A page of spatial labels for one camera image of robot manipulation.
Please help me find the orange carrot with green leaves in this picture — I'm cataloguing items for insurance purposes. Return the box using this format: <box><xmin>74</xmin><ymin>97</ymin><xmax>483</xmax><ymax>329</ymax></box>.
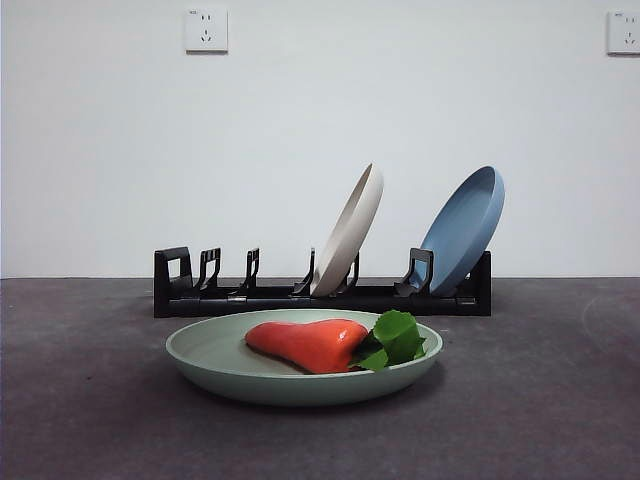
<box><xmin>243</xmin><ymin>309</ymin><xmax>427</xmax><ymax>375</ymax></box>

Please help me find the green plate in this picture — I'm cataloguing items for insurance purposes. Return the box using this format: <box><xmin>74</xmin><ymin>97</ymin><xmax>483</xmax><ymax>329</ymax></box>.
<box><xmin>165</xmin><ymin>308</ymin><xmax>445</xmax><ymax>407</ymax></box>

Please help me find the beige plate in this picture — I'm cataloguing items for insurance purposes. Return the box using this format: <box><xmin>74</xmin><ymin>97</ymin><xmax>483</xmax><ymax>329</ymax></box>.
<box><xmin>309</xmin><ymin>162</ymin><xmax>385</xmax><ymax>297</ymax></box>

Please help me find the black plate rack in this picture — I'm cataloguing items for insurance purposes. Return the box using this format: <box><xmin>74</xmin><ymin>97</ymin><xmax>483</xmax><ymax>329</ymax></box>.
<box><xmin>153</xmin><ymin>246</ymin><xmax>492</xmax><ymax>319</ymax></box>

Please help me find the blue plate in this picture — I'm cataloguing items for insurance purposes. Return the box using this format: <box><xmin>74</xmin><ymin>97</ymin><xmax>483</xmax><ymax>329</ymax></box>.
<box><xmin>419</xmin><ymin>165</ymin><xmax>506</xmax><ymax>296</ymax></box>

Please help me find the white wall socket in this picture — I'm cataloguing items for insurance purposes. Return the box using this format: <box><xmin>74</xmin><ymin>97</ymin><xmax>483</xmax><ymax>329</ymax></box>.
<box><xmin>185</xmin><ymin>8</ymin><xmax>229</xmax><ymax>54</ymax></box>
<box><xmin>606</xmin><ymin>10</ymin><xmax>640</xmax><ymax>56</ymax></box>

